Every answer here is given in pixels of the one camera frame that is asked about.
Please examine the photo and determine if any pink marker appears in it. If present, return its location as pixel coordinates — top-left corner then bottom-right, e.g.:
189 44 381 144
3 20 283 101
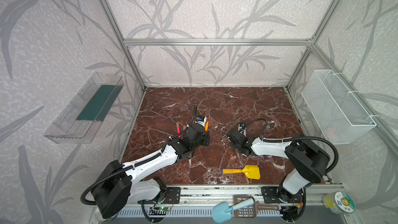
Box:
176 122 180 134

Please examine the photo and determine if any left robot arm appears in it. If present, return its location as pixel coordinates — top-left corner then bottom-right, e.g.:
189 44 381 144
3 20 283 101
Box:
80 120 210 219

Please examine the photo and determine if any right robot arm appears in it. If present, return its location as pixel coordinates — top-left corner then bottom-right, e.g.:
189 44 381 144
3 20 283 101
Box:
227 129 339 202

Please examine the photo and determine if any yellow toy shovel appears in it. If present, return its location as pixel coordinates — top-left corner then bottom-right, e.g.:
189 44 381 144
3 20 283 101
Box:
222 165 261 180

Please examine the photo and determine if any brown toy rake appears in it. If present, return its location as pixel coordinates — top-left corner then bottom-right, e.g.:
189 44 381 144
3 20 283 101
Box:
233 195 280 218

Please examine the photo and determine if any light blue toy shovel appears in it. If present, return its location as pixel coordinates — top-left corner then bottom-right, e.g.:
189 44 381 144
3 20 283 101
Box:
211 198 255 224

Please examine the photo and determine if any small circuit board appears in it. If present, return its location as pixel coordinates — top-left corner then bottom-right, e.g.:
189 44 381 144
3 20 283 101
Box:
149 206 171 216

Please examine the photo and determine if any tape roll green label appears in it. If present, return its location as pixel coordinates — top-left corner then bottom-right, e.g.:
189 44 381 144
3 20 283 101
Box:
322 191 356 214

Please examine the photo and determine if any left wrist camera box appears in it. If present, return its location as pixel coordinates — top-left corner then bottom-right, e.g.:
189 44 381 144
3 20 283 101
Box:
196 115 207 126

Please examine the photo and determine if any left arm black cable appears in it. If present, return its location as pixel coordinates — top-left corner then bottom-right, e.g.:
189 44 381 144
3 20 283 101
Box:
80 104 200 206

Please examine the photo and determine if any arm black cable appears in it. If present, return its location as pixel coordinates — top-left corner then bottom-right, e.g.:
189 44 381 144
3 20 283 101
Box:
80 104 200 206
242 118 340 175

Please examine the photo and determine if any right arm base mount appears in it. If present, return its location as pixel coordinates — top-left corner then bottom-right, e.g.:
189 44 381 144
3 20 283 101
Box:
261 186 304 205

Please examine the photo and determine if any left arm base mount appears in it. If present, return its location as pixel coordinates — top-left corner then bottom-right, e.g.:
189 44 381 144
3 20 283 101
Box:
156 187 181 204

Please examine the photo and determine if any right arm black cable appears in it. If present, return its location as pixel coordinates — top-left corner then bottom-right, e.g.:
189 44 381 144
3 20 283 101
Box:
242 118 340 175

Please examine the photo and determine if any aluminium front rail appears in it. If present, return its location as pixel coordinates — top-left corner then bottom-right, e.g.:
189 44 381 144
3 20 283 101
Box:
96 184 345 220

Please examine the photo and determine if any white wire basket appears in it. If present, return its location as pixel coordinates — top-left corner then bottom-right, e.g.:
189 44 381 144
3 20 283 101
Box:
302 69 377 145

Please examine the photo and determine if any clear plastic wall shelf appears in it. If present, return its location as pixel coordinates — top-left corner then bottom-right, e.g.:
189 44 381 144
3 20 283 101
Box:
44 72 124 144

